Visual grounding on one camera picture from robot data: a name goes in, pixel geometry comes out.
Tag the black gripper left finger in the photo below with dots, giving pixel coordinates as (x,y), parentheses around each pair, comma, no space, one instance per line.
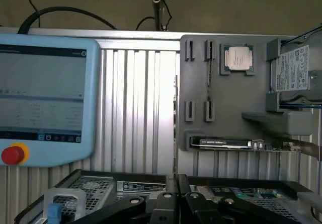
(166,209)

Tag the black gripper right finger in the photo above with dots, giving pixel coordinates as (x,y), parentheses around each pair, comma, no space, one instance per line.
(196,209)

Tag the grey power supply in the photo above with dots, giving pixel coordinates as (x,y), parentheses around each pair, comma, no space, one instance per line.
(100,183)

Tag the green graphics card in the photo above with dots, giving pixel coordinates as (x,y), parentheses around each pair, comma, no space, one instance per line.
(221,142)

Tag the grey parts rack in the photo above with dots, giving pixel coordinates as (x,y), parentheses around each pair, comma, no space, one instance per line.
(234,95)

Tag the silver CPU chip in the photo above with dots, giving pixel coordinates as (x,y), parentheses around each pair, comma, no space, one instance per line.
(238,58)

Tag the hard disk with blue rails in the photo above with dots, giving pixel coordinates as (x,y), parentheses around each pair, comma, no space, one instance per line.
(291,68)

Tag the light blue teach pendant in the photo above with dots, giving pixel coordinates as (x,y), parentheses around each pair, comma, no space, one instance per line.
(50,83)

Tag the metal pole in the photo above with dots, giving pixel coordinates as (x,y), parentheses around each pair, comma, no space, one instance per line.
(157,5)

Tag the translucent bracket with blue clip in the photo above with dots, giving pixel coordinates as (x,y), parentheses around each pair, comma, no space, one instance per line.
(65,193)

